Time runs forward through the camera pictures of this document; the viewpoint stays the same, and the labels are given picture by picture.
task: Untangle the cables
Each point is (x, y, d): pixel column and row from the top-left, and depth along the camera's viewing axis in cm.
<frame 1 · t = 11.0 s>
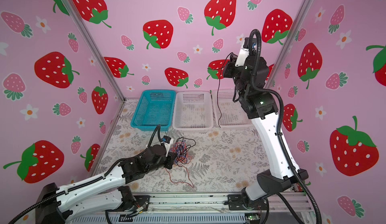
left hand: (177, 155, 76), fingers closed
right hand: (231, 53, 56), fingers closed
white right plastic basket: (233, 113, 113), on the table
white middle plastic basket: (193, 111, 114), point 2 cm above the table
teal plastic basket: (155, 107, 118), on the table

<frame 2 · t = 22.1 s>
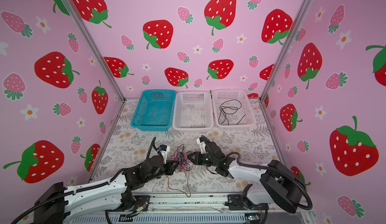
left hand: (180, 163, 78), fingers closed
right hand: (186, 157, 79), fingers closed
the named things where they were.

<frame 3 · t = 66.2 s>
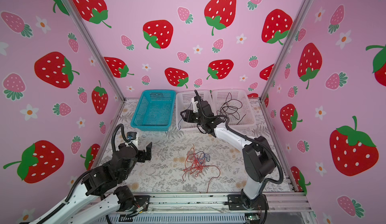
left hand: (142, 142, 71), fingers open
right hand: (182, 112, 84), fingers open
the named things where they were.

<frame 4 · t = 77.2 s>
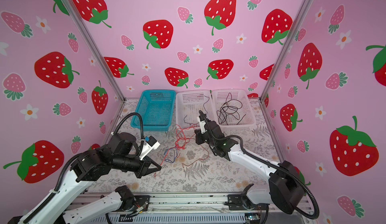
left hand: (159, 168, 60), fingers closed
right hand: (194, 130, 82), fingers closed
the named things where they were.

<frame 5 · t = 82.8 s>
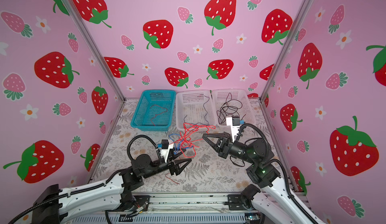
left hand: (187, 155, 65), fingers open
right hand: (202, 139, 52), fingers closed
the named things where they were.

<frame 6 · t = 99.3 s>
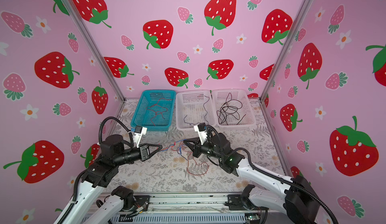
left hand: (160, 147, 65), fingers closed
right hand: (184, 140, 70), fingers closed
the named things where they were.

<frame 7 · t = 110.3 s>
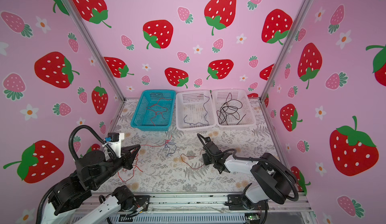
left hand: (139, 146, 62), fingers closed
right hand: (204, 154, 90), fingers closed
the named things where they were.

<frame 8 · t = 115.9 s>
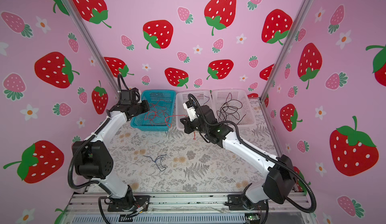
left hand: (149, 104, 90), fingers closed
right hand: (179, 118, 74), fingers closed
the named things where they were.

